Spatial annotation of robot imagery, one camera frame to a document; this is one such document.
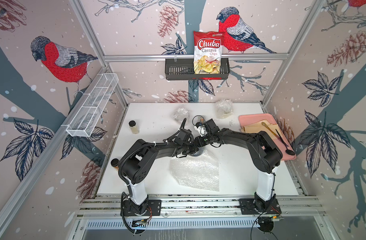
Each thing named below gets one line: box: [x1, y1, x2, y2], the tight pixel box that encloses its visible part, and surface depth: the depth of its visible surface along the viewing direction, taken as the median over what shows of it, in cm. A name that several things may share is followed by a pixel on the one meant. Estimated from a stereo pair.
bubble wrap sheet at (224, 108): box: [215, 99, 234, 119], surface depth 111 cm
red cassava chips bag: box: [193, 30, 225, 74], surface depth 87 cm
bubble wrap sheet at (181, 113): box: [173, 107, 190, 124], surface depth 109 cm
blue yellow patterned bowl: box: [188, 148, 204, 157], surface depth 91 cm
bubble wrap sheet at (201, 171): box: [169, 149, 220, 192], surface depth 87 cm
